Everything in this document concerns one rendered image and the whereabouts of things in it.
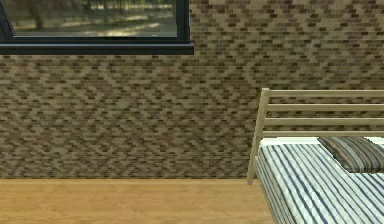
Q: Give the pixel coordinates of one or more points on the grey striped pillow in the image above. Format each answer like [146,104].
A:
[358,154]

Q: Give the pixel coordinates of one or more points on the beige wooden bed striped cover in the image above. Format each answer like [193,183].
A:
[306,186]

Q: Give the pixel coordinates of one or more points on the black framed window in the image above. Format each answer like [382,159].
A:
[96,44]

